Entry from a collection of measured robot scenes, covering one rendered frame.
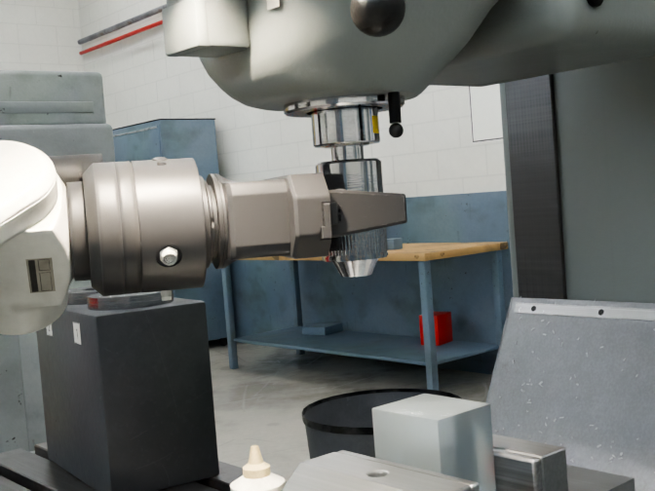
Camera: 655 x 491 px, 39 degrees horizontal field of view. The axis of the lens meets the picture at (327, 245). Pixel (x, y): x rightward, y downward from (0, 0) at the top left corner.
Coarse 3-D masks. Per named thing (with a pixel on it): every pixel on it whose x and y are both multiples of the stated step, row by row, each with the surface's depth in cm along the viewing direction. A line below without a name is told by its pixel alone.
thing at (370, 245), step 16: (336, 176) 63; (352, 176) 63; (368, 176) 63; (336, 240) 63; (352, 240) 63; (368, 240) 63; (384, 240) 64; (336, 256) 64; (352, 256) 63; (368, 256) 63; (384, 256) 64
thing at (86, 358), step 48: (48, 336) 104; (96, 336) 90; (144, 336) 93; (192, 336) 96; (48, 384) 106; (96, 384) 91; (144, 384) 93; (192, 384) 96; (48, 432) 108; (96, 432) 93; (144, 432) 93; (192, 432) 96; (96, 480) 94; (144, 480) 93; (192, 480) 96
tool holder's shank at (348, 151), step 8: (336, 144) 64; (344, 144) 63; (352, 144) 63; (360, 144) 64; (368, 144) 65; (336, 152) 64; (344, 152) 64; (352, 152) 64; (360, 152) 64; (336, 160) 64
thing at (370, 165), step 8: (344, 160) 63; (352, 160) 63; (360, 160) 63; (368, 160) 63; (376, 160) 64; (320, 168) 64; (328, 168) 63; (336, 168) 63; (344, 168) 63; (352, 168) 63; (360, 168) 63; (368, 168) 63; (376, 168) 64
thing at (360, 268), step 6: (336, 264) 65; (342, 264) 64; (348, 264) 64; (354, 264) 64; (360, 264) 64; (366, 264) 64; (372, 264) 65; (342, 270) 65; (348, 270) 64; (354, 270) 64; (360, 270) 64; (366, 270) 64; (372, 270) 65; (342, 276) 65; (348, 276) 65; (354, 276) 64; (360, 276) 64
